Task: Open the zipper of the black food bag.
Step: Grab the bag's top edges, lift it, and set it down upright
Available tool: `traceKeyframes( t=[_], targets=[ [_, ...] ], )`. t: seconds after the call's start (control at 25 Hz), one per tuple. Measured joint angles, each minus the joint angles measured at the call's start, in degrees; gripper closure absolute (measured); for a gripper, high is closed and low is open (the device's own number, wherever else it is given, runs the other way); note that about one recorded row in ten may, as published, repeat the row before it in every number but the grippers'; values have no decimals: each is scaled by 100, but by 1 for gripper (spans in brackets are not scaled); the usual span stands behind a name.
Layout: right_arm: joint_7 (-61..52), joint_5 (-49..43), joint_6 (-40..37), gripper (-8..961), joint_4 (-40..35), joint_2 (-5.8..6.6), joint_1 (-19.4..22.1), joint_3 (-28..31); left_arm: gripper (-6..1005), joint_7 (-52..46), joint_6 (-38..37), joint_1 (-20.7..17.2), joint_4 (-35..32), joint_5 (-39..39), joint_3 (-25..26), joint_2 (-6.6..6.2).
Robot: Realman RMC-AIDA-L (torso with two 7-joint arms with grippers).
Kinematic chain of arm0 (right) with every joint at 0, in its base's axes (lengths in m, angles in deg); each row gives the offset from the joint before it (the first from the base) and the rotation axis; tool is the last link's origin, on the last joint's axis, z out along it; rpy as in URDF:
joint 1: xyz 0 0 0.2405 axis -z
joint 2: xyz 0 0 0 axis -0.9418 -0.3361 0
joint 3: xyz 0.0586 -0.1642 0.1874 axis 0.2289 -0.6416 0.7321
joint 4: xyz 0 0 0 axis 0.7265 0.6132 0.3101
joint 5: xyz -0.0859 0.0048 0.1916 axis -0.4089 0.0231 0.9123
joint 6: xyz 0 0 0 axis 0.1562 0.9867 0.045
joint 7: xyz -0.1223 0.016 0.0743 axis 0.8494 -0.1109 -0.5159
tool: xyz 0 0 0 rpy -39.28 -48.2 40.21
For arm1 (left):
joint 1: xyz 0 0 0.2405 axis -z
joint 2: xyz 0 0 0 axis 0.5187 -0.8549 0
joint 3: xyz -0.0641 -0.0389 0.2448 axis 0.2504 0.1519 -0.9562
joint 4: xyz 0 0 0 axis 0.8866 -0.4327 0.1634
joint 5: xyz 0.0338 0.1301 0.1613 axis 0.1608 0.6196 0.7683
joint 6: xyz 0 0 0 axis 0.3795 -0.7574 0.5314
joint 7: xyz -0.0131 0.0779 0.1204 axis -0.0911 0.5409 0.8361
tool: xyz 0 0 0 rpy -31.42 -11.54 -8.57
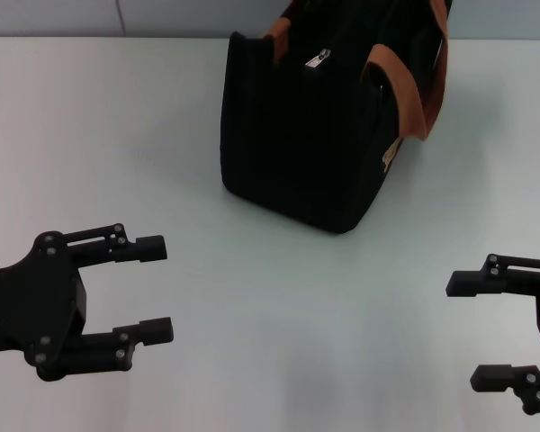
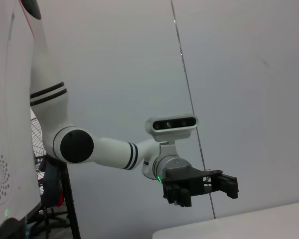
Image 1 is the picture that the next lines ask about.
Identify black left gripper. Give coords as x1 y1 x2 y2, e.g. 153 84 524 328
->
0 223 176 383

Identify black food bag orange straps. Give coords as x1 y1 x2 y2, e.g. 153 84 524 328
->
219 0 454 235

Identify silver zipper pull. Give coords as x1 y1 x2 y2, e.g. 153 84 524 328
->
304 47 332 71

